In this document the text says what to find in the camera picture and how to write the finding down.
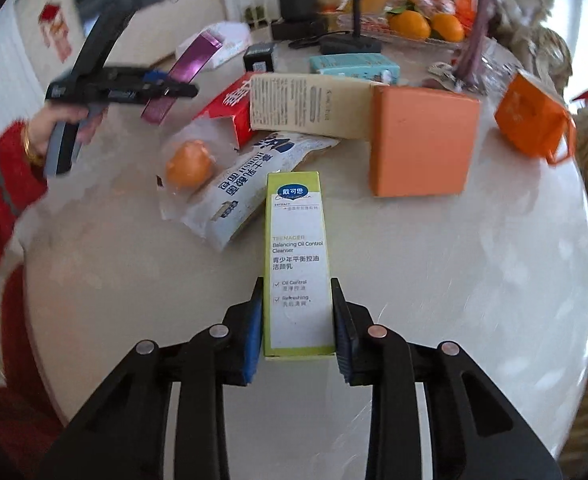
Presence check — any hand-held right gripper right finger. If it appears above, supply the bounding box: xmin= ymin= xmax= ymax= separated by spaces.
xmin=330 ymin=277 xmax=564 ymax=480

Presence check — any gold bracelet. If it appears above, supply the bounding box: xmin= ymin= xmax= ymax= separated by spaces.
xmin=20 ymin=123 xmax=45 ymax=166

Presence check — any small black box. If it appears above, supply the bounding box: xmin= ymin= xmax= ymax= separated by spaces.
xmin=243 ymin=42 xmax=279 ymax=74

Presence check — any magenta long box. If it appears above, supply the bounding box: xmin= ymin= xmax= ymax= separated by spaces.
xmin=140 ymin=29 xmax=223 ymax=124

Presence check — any black flat box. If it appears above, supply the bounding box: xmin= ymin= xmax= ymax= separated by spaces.
xmin=271 ymin=18 xmax=327 ymax=41

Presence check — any black cable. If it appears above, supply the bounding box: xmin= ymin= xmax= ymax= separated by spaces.
xmin=288 ymin=34 xmax=325 ymax=51

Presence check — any teal cardboard box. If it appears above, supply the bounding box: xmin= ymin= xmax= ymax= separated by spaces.
xmin=308 ymin=53 xmax=400 ymax=86

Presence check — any green white cleanser box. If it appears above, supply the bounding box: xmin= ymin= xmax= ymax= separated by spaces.
xmin=263 ymin=170 xmax=337 ymax=359

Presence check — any white plant stand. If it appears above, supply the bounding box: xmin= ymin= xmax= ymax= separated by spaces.
xmin=241 ymin=0 xmax=270 ymax=29

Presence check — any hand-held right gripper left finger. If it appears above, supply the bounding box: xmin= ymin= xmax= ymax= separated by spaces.
xmin=36 ymin=276 xmax=265 ymax=480

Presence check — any black tripod stand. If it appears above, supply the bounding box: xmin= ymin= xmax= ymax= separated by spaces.
xmin=318 ymin=0 xmax=383 ymax=56

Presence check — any orange flat box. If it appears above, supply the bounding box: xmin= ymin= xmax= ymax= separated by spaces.
xmin=370 ymin=84 xmax=483 ymax=198

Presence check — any purple vase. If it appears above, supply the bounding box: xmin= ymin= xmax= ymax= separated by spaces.
xmin=460 ymin=0 xmax=498 ymax=87

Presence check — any white parcel bag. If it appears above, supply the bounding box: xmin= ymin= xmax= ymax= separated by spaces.
xmin=176 ymin=22 xmax=253 ymax=69

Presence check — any red white cardboard box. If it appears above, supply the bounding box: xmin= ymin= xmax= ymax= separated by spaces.
xmin=193 ymin=72 xmax=255 ymax=151

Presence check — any orange paper bag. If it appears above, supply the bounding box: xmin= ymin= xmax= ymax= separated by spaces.
xmin=493 ymin=68 xmax=578 ymax=166

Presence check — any white blue bread packet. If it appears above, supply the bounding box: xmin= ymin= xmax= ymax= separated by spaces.
xmin=156 ymin=129 xmax=343 ymax=254

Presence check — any glass fruit tray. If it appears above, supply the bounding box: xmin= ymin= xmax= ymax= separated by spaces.
xmin=336 ymin=12 xmax=468 ymax=52

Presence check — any clear crumpled wrapper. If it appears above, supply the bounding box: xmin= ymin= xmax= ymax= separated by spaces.
xmin=426 ymin=42 xmax=521 ymax=97

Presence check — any red wall decoration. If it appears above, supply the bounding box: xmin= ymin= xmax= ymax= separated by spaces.
xmin=38 ymin=3 xmax=72 ymax=64

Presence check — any black cylinder speaker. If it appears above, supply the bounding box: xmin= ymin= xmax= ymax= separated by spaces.
xmin=278 ymin=0 xmax=315 ymax=24

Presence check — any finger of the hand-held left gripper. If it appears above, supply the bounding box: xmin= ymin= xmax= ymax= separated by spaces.
xmin=100 ymin=65 xmax=171 ymax=86
xmin=100 ymin=83 xmax=201 ymax=106

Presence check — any ornate white coffee table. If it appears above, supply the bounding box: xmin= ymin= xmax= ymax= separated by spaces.
xmin=12 ymin=10 xmax=588 ymax=456

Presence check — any beige long box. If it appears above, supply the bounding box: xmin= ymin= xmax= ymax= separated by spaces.
xmin=250 ymin=72 xmax=375 ymax=140

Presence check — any person's left leg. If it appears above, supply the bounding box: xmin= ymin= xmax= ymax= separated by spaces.
xmin=0 ymin=262 xmax=65 ymax=441

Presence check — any person's left hand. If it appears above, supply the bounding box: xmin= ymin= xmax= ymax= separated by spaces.
xmin=25 ymin=108 xmax=107 ymax=159

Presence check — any red orange packet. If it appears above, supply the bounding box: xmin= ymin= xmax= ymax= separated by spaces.
xmin=448 ymin=0 xmax=481 ymax=29

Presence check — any orange fruit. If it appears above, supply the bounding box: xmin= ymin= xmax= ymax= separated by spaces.
xmin=388 ymin=9 xmax=433 ymax=41
xmin=431 ymin=12 xmax=466 ymax=44

